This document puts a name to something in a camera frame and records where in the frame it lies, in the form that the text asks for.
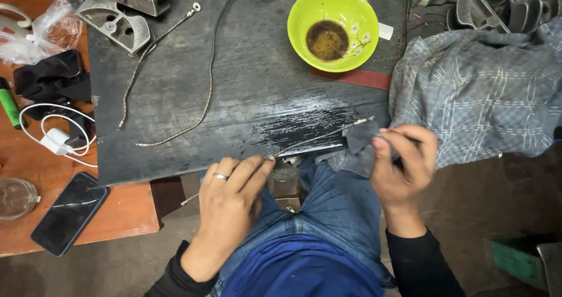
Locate person's right hand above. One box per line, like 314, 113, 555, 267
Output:
371, 123, 439, 213

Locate person's left hand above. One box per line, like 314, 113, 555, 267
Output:
181, 156, 276, 283

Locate grey abrasive cloth piece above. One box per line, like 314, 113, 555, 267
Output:
342, 120, 383, 156

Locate thin braided wire with lug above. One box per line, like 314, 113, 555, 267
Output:
180, 116, 376, 207

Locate small glass jar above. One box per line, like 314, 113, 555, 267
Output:
266, 159, 302, 199

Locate person's blue jeans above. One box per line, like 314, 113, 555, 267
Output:
200, 153, 397, 297

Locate person's blue shirt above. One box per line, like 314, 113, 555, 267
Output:
221, 233, 385, 297

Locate grey checked cloth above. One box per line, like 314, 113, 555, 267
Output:
388, 16, 562, 170

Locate red-brown sandpaper sheet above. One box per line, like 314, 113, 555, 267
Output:
309, 66, 392, 91

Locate green box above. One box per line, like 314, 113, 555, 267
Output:
490, 237, 549, 292

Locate dark grey work board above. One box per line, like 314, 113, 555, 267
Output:
87, 0, 411, 187

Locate black smartphone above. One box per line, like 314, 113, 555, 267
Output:
30, 171, 110, 257

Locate green bowl with brown liquid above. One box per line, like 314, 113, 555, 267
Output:
287, 0, 380, 74

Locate grey metal plate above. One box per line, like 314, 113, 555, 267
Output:
536, 243, 562, 297

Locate pile of grey metal castings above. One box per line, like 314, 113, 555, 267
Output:
412, 0, 562, 35

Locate clear glass jar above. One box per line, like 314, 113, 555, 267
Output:
0, 177, 41, 222

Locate grey metal casting with holes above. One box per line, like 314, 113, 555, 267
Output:
76, 0, 151, 55

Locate black pouch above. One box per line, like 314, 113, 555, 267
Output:
13, 49, 92, 113

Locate green marker pen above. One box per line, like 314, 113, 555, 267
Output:
0, 77, 28, 131

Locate clear plastic bag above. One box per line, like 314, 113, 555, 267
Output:
0, 0, 84, 66

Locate thin copper wire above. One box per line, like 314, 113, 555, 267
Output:
396, 0, 449, 59

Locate long dark braided cable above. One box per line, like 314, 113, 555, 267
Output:
135, 0, 264, 148

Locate braided cable with ring terminal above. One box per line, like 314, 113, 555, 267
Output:
117, 2, 202, 131

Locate white charger with cable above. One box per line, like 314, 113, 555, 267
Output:
18, 103, 98, 168

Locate white curved handle object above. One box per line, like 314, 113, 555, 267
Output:
0, 3, 33, 39

